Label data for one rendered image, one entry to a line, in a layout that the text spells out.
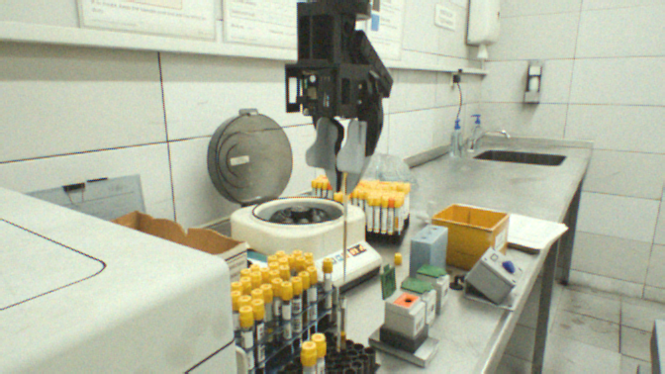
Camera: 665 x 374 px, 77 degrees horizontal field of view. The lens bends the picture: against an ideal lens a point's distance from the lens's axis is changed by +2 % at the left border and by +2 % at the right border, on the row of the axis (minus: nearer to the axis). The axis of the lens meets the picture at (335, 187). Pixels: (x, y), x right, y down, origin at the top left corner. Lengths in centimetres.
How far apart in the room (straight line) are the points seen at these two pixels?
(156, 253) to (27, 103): 64
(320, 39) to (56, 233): 30
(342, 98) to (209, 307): 29
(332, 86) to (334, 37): 5
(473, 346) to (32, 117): 77
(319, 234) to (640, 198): 243
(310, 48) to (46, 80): 52
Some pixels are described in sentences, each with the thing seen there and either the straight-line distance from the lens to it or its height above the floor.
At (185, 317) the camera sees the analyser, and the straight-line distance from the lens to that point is 20.
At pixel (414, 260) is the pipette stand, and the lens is 80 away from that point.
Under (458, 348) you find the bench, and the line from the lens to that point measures 68.
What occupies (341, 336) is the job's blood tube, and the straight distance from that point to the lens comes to 60.
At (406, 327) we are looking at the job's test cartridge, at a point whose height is 92.
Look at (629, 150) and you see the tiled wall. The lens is 294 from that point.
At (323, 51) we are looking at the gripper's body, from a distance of 46.
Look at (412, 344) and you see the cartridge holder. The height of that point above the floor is 90.
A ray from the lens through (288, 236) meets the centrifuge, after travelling 76.
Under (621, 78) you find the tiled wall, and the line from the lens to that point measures 291.
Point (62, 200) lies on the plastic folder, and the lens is 84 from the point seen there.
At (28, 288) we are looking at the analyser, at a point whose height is 118.
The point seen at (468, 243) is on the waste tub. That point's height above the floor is 93.
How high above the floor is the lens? 125
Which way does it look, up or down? 14 degrees down
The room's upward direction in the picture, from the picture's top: straight up
